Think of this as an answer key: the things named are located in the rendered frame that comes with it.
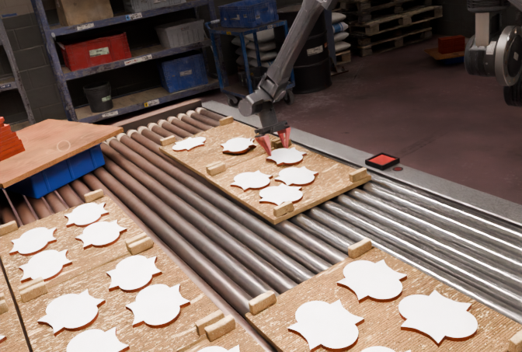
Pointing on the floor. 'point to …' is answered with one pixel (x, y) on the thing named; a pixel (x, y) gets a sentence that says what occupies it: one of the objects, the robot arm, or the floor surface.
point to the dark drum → (322, 73)
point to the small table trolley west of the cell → (234, 92)
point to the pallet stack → (384, 16)
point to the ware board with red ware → (449, 50)
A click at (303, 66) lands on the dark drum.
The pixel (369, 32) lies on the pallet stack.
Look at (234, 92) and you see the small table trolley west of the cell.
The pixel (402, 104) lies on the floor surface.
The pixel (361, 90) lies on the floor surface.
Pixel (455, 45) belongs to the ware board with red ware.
